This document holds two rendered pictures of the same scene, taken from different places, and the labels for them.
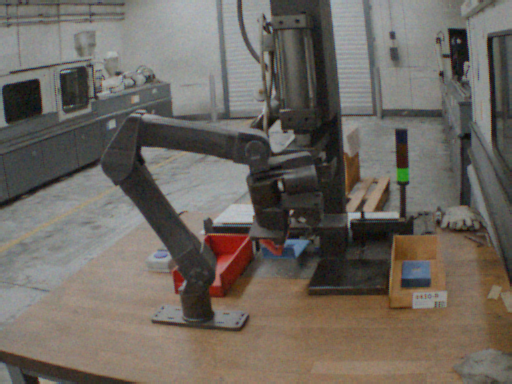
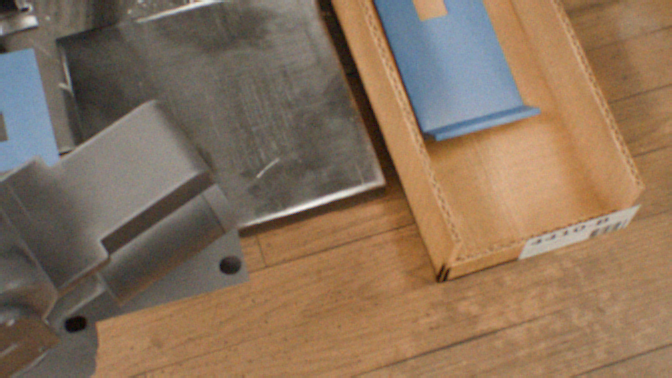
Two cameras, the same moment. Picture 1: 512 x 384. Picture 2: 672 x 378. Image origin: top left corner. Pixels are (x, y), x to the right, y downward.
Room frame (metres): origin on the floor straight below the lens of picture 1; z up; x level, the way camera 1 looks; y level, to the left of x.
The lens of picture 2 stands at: (0.78, -0.01, 1.69)
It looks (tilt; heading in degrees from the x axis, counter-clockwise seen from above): 67 degrees down; 317
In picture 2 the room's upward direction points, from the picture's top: 9 degrees clockwise
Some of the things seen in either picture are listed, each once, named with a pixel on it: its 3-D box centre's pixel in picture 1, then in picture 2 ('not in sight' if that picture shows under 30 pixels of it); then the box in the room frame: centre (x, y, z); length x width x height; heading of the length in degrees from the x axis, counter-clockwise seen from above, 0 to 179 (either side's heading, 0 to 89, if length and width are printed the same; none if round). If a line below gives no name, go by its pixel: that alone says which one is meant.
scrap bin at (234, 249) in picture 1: (215, 263); not in sight; (1.21, 0.11, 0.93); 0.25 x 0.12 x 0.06; 164
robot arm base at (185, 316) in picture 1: (196, 303); not in sight; (0.97, 0.14, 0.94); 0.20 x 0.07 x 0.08; 74
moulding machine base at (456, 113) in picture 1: (479, 116); not in sight; (6.34, -3.07, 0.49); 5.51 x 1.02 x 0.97; 160
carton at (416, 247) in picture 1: (418, 270); (470, 62); (1.04, -0.35, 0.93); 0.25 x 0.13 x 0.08; 164
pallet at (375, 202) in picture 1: (327, 200); not in sight; (4.52, -0.61, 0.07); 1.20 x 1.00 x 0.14; 157
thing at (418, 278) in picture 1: (416, 269); (446, 33); (1.07, -0.35, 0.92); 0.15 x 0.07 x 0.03; 162
